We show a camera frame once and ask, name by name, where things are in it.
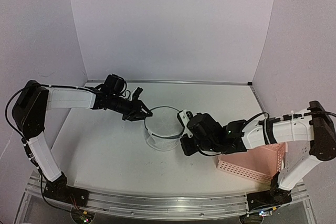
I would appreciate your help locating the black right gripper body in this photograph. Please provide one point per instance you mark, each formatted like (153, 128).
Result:
(205, 146)

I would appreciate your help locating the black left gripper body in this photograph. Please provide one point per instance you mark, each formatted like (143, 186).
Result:
(116, 104)

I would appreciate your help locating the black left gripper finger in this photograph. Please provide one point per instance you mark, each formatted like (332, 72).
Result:
(142, 110)
(133, 117)

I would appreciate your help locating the white mesh laundry bag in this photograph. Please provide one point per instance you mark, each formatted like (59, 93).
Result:
(163, 130)

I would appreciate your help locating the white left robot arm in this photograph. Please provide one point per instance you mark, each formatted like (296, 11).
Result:
(35, 99)

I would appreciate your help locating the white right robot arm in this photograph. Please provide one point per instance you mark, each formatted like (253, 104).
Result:
(314, 125)

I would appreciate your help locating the pink perforated plastic basket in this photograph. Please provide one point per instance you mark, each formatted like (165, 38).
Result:
(259, 164)

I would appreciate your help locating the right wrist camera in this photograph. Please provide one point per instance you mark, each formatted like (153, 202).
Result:
(184, 117)

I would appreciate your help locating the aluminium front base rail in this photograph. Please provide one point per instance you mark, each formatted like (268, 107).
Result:
(164, 207)

